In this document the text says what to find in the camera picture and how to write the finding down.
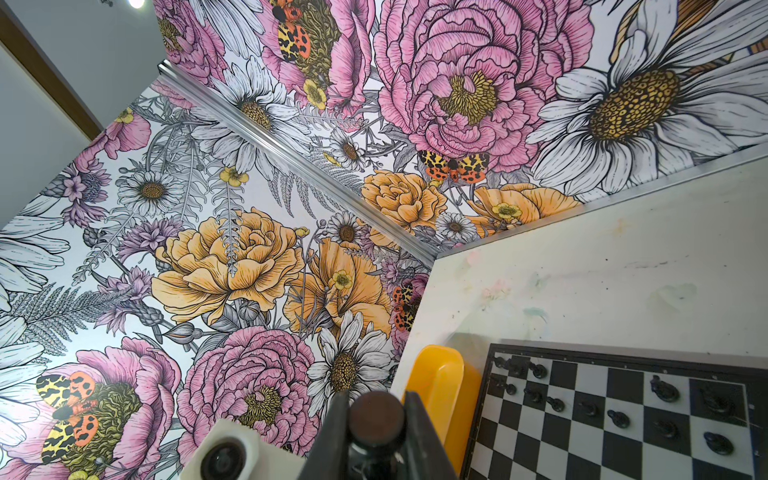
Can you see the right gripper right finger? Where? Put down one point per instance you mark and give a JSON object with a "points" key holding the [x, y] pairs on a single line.
{"points": [[424, 455]]}

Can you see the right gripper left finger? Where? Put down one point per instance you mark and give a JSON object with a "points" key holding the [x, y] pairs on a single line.
{"points": [[328, 458]]}

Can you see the black bishop chess piece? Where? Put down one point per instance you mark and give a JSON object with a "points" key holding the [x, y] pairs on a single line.
{"points": [[376, 429]]}

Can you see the black pawn piece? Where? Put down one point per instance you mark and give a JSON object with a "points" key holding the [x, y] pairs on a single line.
{"points": [[666, 429]]}

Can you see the yellow plastic tray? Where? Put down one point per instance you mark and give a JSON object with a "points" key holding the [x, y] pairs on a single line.
{"points": [[449, 388]]}

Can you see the black white chessboard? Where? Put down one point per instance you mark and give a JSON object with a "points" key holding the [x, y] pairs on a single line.
{"points": [[557, 414]]}

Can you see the black rook corner piece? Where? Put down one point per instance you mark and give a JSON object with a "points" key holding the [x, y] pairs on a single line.
{"points": [[718, 405]]}

